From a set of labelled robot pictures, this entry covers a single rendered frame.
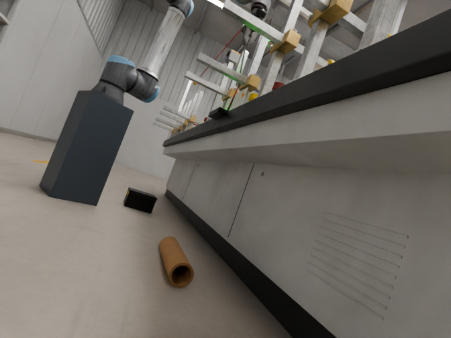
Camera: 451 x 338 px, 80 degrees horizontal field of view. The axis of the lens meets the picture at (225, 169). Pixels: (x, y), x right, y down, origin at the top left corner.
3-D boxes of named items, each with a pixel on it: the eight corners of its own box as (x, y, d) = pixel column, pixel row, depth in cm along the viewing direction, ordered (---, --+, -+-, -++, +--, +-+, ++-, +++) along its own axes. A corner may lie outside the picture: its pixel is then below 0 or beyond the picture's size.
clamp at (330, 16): (334, 2, 73) (339, -14, 74) (304, 25, 86) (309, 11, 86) (350, 14, 75) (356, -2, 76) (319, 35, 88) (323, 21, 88)
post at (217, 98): (205, 123, 173) (229, 60, 177) (203, 124, 178) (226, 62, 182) (211, 126, 175) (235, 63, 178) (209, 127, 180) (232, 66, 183)
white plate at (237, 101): (239, 107, 118) (247, 86, 119) (221, 116, 142) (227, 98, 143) (240, 108, 118) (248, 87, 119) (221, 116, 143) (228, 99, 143)
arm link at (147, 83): (120, 90, 174) (169, -15, 174) (142, 102, 187) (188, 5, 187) (131, 94, 164) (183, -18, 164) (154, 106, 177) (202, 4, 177)
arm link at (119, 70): (94, 78, 160) (105, 51, 162) (120, 92, 173) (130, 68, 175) (106, 78, 150) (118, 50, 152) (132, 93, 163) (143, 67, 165)
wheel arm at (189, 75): (184, 76, 138) (187, 69, 139) (183, 78, 142) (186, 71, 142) (256, 111, 153) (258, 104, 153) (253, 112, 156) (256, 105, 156)
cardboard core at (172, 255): (174, 260, 84) (163, 234, 112) (164, 285, 83) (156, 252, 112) (197, 265, 87) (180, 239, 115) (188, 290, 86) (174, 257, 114)
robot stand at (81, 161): (49, 196, 138) (92, 90, 143) (38, 185, 156) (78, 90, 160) (96, 206, 156) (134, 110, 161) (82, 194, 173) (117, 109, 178)
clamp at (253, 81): (247, 83, 120) (252, 73, 120) (237, 90, 133) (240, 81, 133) (258, 89, 122) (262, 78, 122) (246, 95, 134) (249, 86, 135)
